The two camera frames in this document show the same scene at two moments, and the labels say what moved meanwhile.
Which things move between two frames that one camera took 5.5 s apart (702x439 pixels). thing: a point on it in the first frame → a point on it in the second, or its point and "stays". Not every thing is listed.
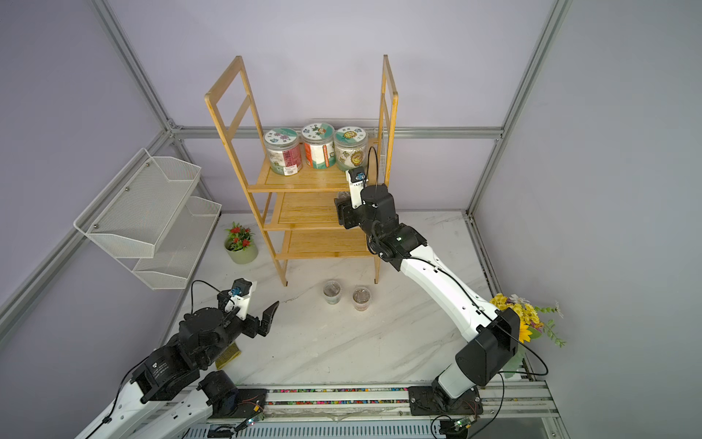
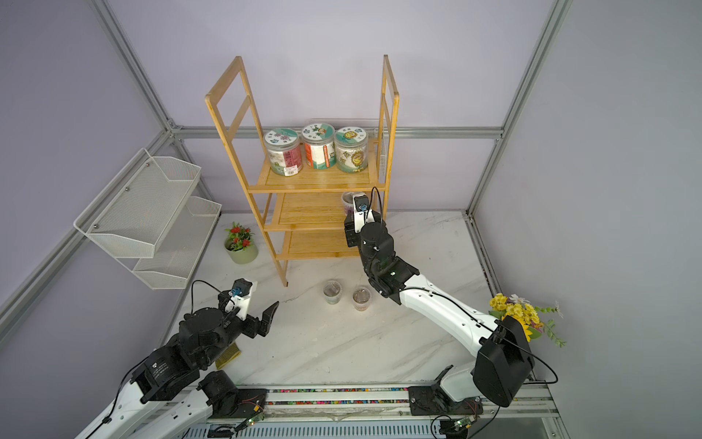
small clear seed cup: [361, 298] stays
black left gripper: [254, 328] stays
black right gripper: [348, 215] → [353, 236]
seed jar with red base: [319, 140] stays
